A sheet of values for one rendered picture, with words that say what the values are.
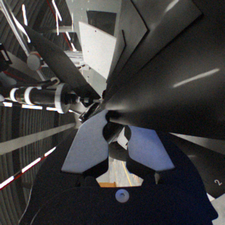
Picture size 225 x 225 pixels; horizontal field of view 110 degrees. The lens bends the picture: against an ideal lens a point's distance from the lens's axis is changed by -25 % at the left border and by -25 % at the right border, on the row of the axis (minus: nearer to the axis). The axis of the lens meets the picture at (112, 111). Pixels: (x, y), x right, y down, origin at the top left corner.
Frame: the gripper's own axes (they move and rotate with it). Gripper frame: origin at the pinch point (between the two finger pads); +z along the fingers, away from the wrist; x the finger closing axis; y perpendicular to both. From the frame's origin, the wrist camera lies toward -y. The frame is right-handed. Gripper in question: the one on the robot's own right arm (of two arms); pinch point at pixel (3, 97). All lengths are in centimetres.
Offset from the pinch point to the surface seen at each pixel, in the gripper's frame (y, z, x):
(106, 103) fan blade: 30.2, -8.6, -5.9
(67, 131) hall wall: -382, 1152, 442
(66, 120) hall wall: -409, 1085, 547
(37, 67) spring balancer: -35, 31, 60
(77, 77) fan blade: 20.0, 1.8, 12.1
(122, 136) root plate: 35.6, 7.3, -4.5
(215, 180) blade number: 54, -3, -18
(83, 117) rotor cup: 24.7, 3.1, -2.0
